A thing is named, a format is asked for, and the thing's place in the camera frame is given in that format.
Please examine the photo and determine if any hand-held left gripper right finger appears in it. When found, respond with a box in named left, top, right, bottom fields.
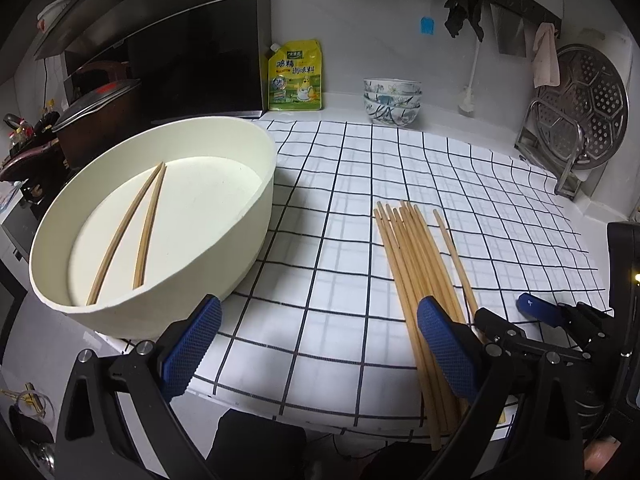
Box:
left=416, top=296, right=586, bottom=480

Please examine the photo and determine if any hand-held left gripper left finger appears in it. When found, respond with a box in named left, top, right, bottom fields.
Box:
left=55, top=295, right=223, bottom=480

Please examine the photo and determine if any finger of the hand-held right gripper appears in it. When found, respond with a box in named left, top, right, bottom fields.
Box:
left=473, top=307, right=596, bottom=361
left=517, top=292, right=616, bottom=348

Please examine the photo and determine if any bundle of wooden chopsticks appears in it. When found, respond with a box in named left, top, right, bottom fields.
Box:
left=374, top=200, right=506, bottom=452

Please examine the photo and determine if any wooden chopstick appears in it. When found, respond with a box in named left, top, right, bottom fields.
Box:
left=132, top=165, right=168, bottom=291
left=86, top=161, right=166, bottom=307

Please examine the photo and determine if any cream round basin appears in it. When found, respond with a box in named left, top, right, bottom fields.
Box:
left=29, top=116, right=277, bottom=340

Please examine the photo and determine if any metal dish rack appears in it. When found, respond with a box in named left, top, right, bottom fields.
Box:
left=515, top=97, right=608, bottom=201

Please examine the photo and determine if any perforated metal steamer plate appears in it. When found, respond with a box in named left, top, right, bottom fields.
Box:
left=537, top=43, right=628, bottom=166

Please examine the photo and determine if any clear glass jar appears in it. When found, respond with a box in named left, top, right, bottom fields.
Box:
left=0, top=382, right=56, bottom=431

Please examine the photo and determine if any white black checked cloth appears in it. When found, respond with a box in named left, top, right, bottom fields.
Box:
left=122, top=117, right=613, bottom=441

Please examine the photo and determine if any white dish brush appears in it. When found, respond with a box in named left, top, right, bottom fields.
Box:
left=457, top=40, right=483, bottom=116

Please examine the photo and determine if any floral ceramic bowl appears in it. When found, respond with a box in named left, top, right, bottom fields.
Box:
left=363, top=91, right=423, bottom=108
left=363, top=78, right=422, bottom=96
left=363, top=100, right=421, bottom=128

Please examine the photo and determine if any pink hanging cloth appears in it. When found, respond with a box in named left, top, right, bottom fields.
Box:
left=531, top=22, right=561, bottom=88

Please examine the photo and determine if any dark red pot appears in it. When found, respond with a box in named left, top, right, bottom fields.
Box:
left=0, top=60, right=143, bottom=183

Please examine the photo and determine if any steel cleaver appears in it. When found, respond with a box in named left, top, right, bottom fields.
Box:
left=491, top=2, right=528, bottom=57

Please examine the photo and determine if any cluster of seasoning bottles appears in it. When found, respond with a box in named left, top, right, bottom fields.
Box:
left=5, top=112, right=56, bottom=146

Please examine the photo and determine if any yellow seasoning pouch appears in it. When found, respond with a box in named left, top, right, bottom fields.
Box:
left=263, top=39, right=324, bottom=112

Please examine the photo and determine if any black range hood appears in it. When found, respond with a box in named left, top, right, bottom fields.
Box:
left=32, top=0, right=266, bottom=126

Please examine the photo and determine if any black hanging cloth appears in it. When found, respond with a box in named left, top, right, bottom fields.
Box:
left=444, top=0, right=486, bottom=43

